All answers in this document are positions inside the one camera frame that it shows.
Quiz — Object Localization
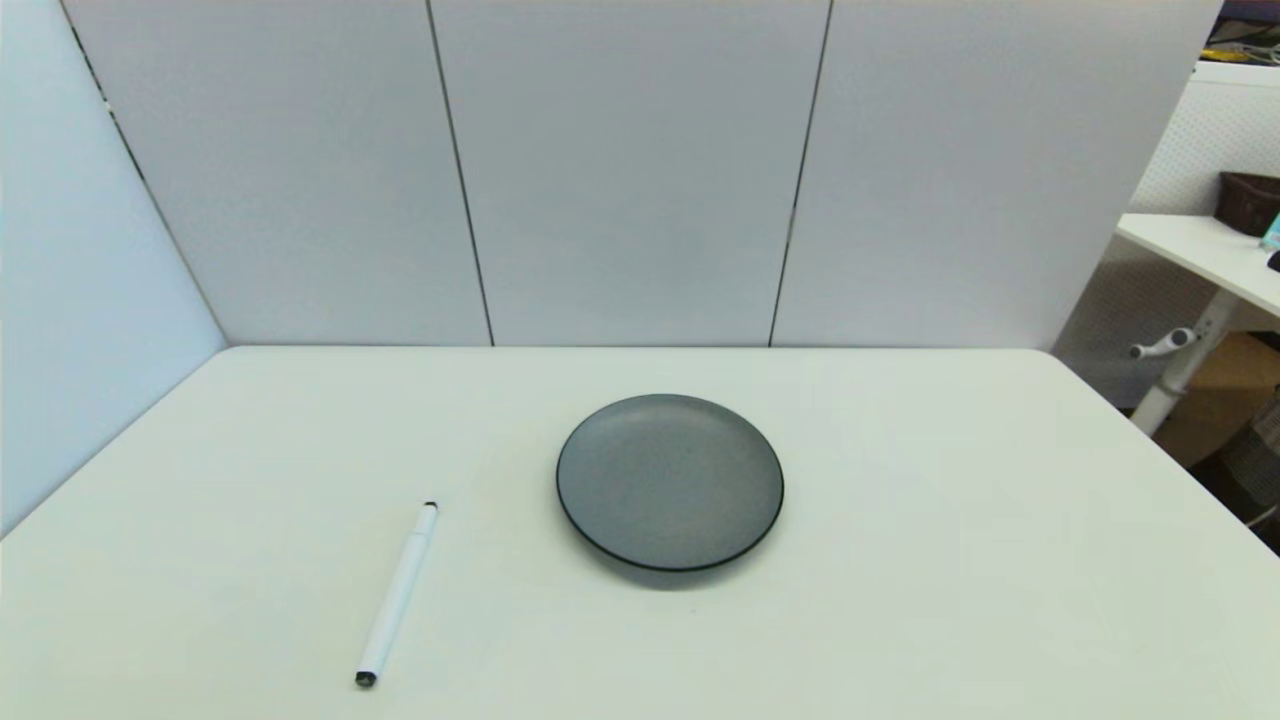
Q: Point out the white perforated panel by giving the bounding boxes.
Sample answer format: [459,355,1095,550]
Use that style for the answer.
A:
[1053,60,1280,409]

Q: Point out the white desk leg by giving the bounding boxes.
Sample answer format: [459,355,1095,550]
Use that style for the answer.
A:
[1130,290,1243,437]

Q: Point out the white desk crank handle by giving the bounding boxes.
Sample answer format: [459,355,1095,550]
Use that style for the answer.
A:
[1129,327,1199,361]

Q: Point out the brown cardboard box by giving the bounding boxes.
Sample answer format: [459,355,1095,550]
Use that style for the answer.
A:
[1152,331,1280,469]

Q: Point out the dark brown woven basket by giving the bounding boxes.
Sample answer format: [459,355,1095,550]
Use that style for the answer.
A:
[1215,170,1280,238]

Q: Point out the dark grey round plate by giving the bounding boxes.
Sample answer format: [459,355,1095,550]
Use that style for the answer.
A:
[555,393,786,574]

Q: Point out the white side desk top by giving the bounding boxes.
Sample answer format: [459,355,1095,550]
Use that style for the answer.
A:
[1116,212,1280,321]

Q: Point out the white marker with black caps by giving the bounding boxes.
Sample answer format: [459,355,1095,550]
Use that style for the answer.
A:
[354,501,439,690]

